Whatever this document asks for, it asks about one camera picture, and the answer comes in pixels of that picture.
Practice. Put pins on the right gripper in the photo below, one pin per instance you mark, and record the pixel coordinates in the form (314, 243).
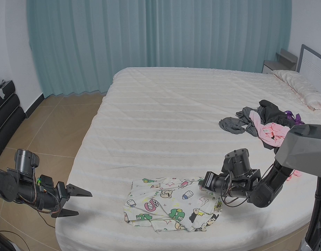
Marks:
(216, 182)

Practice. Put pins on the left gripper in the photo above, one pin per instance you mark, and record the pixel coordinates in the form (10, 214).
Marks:
(50, 200)

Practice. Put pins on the white printed pyjama top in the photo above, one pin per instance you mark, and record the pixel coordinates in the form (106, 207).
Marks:
(170, 205)

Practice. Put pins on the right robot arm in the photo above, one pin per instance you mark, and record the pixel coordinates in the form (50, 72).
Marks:
(267, 187)

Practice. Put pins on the grey garment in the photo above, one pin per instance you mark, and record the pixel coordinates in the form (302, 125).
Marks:
(232, 125)

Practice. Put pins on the pink garment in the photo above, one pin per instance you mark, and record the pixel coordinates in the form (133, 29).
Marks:
(272, 132)

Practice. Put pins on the bed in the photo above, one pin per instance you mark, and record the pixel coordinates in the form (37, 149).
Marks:
(163, 127)

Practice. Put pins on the black garment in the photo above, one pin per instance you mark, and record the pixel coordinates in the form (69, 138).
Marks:
(272, 111)

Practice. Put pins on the purple garment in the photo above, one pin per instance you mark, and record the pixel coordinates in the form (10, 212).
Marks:
(293, 116)

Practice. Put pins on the black chest of drawers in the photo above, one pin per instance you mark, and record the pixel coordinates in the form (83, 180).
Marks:
(6, 114)

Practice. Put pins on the cream pillow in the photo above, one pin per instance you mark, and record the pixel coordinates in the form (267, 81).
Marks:
(301, 87)

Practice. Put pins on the grey white bedside table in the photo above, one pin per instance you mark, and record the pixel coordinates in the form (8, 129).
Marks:
(272, 65)

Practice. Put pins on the blue-green curtain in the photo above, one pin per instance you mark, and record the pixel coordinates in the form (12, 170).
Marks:
(150, 35)

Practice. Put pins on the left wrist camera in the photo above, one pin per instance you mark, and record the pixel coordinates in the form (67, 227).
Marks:
(46, 183)

